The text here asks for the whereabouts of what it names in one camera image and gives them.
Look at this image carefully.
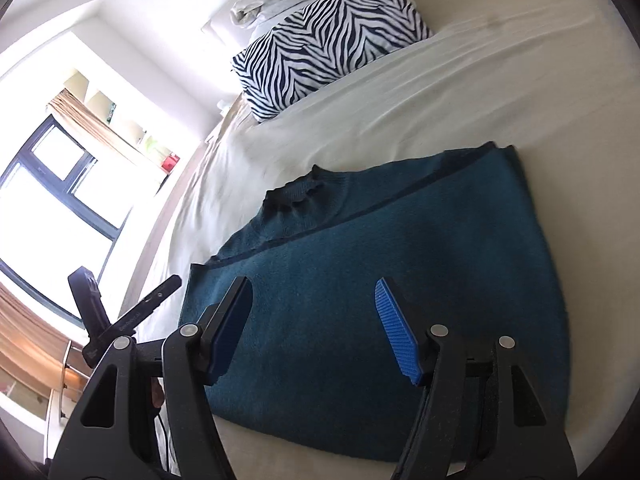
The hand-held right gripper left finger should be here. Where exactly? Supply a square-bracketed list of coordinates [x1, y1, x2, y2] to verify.
[47, 276, 253, 480]

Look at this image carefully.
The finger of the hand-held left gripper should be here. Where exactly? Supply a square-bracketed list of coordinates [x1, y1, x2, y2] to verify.
[106, 275, 182, 339]
[67, 267, 112, 342]

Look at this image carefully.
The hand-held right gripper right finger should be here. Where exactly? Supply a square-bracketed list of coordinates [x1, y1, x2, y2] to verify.
[375, 277, 578, 480]

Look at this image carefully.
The dark teal knit sweater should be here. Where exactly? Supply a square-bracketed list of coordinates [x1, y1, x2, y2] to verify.
[177, 142, 572, 463]

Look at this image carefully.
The beige curtain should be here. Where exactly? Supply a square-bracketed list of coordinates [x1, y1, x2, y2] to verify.
[46, 88, 168, 173]
[0, 280, 87, 378]

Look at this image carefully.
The bed with cream sheet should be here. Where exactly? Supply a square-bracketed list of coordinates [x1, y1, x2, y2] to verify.
[120, 0, 640, 480]

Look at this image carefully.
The zebra print pillow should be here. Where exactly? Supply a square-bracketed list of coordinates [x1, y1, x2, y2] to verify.
[231, 0, 435, 123]

